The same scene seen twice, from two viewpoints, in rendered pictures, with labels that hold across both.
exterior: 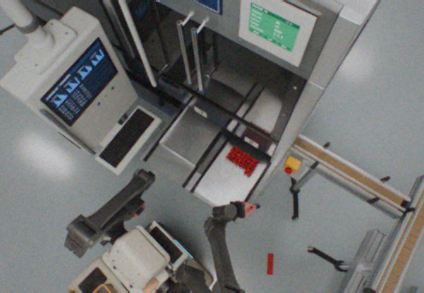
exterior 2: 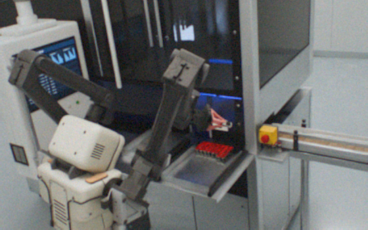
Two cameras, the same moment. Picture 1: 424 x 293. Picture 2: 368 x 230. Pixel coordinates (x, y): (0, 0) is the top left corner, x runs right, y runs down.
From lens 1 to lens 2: 1.45 m
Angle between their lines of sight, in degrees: 48
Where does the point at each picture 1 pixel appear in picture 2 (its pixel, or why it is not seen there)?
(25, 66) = (8, 30)
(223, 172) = (194, 164)
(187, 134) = not seen: hidden behind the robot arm
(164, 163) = (125, 165)
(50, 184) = not seen: outside the picture
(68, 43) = (49, 24)
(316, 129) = (315, 213)
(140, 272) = (88, 127)
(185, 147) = not seen: hidden behind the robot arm
